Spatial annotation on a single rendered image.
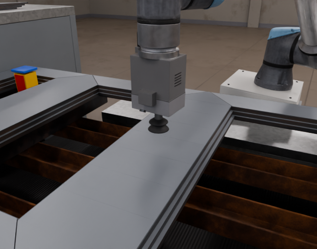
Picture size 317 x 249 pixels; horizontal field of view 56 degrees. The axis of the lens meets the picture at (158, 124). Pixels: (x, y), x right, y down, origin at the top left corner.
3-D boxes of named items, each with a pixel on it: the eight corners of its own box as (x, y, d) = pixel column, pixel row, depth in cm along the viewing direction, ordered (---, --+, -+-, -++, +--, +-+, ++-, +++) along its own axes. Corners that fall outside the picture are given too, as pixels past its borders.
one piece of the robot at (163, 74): (115, 36, 50) (121, 123, 57) (161, 41, 46) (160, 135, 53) (147, 29, 58) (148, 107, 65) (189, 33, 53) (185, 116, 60)
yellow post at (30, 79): (34, 126, 108) (24, 75, 99) (24, 124, 110) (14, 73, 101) (45, 121, 112) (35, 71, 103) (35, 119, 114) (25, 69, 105)
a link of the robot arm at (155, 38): (166, 25, 47) (125, 22, 51) (166, 55, 49) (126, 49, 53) (187, 21, 53) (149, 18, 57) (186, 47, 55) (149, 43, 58)
